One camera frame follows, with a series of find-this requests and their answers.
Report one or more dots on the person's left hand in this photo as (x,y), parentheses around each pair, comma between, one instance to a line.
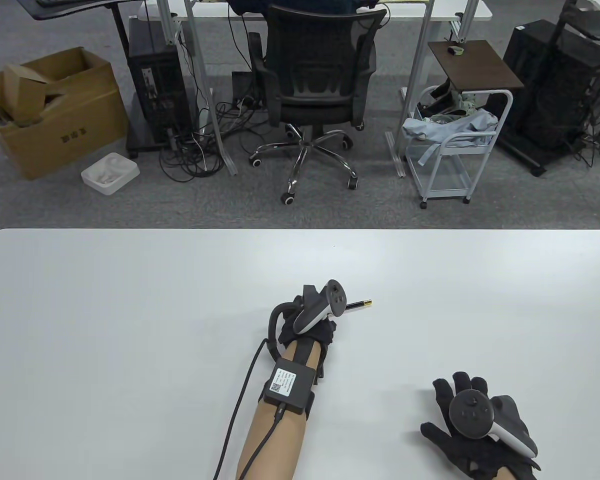
(330,332)

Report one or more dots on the person's right hand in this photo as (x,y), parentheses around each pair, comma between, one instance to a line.
(440,440)

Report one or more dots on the black gold fountain pen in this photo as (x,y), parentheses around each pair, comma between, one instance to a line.
(360,304)

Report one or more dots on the person's left forearm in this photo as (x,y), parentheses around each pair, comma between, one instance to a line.
(290,440)

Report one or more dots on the person's right forearm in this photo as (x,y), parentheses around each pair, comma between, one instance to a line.
(504,475)

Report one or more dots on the grey white hand controller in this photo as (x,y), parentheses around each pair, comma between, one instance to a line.
(472,412)
(320,307)

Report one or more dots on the light blue cloth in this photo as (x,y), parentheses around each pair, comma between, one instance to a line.
(460,127)

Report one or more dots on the black box under desk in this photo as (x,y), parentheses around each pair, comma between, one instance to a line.
(242,90)

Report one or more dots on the black mesh office chair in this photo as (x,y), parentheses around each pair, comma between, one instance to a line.
(320,65)

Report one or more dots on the white plastic tray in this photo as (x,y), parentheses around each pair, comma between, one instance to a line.
(111,175)

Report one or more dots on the white rolling cart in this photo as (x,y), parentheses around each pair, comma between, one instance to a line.
(500,115)

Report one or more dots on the brown side table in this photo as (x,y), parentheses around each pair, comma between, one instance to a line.
(475,65)

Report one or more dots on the small green white object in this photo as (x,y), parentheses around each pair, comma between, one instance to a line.
(456,50)

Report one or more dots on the large black computer tower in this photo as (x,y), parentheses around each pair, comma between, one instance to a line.
(550,85)

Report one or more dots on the brown cardboard box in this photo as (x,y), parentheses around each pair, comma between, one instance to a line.
(55,140)

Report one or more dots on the white desk with aluminium legs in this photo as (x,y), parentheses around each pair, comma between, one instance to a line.
(455,10)

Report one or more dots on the black standing desk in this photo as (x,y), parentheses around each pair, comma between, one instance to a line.
(70,7)

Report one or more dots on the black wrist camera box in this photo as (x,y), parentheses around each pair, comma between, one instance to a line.
(290,387)

